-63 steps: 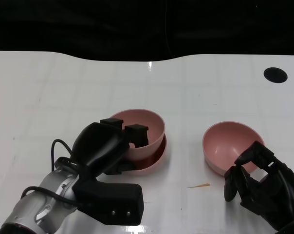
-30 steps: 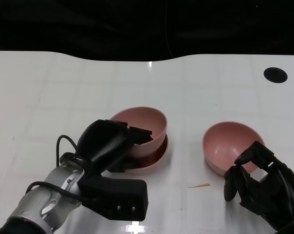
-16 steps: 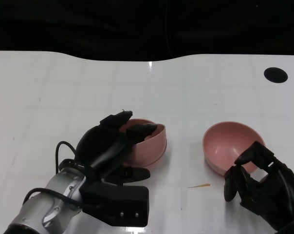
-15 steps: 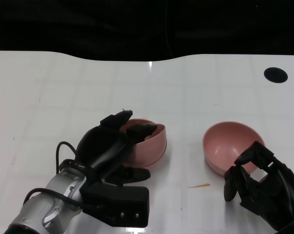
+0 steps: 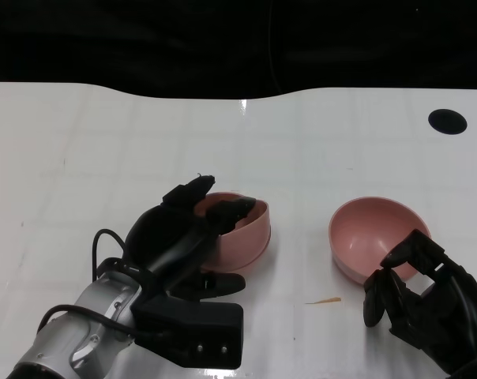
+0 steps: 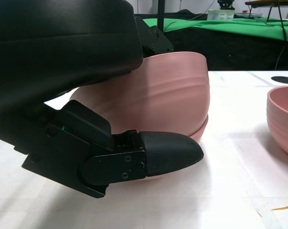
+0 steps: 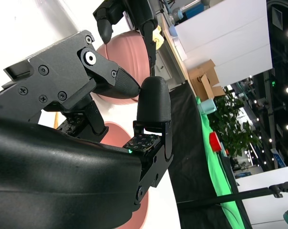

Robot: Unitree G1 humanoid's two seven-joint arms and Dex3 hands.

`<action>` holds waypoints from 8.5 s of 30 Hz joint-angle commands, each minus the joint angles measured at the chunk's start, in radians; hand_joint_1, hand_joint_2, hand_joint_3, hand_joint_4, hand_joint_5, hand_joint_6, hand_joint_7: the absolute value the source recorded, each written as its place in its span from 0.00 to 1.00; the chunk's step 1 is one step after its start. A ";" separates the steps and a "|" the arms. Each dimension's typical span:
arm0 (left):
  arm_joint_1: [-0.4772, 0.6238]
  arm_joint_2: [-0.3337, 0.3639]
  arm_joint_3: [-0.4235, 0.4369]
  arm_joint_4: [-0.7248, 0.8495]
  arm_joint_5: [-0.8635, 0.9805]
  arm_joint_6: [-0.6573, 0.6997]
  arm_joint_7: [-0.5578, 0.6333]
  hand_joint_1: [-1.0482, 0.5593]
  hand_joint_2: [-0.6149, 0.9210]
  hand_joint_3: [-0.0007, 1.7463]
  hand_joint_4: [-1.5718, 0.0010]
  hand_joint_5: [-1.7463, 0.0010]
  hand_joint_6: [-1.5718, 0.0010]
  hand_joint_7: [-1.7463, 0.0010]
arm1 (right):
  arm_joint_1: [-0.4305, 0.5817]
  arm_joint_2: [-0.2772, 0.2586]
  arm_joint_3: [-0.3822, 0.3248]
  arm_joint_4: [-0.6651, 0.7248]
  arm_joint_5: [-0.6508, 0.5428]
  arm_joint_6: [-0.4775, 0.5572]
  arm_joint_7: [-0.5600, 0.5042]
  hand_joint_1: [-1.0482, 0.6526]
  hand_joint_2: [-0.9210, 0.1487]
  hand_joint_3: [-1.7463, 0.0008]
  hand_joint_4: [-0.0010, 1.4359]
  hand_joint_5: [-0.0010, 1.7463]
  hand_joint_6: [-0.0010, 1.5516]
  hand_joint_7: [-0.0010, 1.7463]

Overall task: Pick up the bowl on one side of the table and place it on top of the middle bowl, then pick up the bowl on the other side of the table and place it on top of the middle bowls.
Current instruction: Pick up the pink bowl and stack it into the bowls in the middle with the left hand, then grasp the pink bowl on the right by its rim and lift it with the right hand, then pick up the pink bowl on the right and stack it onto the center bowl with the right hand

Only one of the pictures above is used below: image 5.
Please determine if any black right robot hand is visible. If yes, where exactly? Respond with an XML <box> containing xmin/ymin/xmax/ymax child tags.
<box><xmin>362</xmin><ymin>228</ymin><xmax>477</xmax><ymax>376</ymax></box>

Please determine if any black backdrop cloth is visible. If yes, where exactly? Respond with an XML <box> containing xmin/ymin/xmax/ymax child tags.
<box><xmin>0</xmin><ymin>0</ymin><xmax>477</xmax><ymax>99</ymax></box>

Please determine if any black round table grommet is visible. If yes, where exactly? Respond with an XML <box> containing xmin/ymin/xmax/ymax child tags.
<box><xmin>427</xmin><ymin>109</ymin><xmax>468</xmax><ymax>136</ymax></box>

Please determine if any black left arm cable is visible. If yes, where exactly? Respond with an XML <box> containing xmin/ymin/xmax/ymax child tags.
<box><xmin>39</xmin><ymin>303</ymin><xmax>137</xmax><ymax>341</ymax></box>
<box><xmin>91</xmin><ymin>228</ymin><xmax>145</xmax><ymax>277</ymax></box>

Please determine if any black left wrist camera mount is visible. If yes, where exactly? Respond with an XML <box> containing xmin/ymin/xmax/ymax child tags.
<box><xmin>131</xmin><ymin>291</ymin><xmax>244</xmax><ymax>370</ymax></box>

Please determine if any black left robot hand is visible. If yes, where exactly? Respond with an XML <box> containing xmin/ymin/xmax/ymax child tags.
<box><xmin>126</xmin><ymin>173</ymin><xmax>259</xmax><ymax>302</ymax></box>

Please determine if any orange sliver of tape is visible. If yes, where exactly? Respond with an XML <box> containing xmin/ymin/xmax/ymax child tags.
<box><xmin>304</xmin><ymin>296</ymin><xmax>342</xmax><ymax>306</ymax></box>

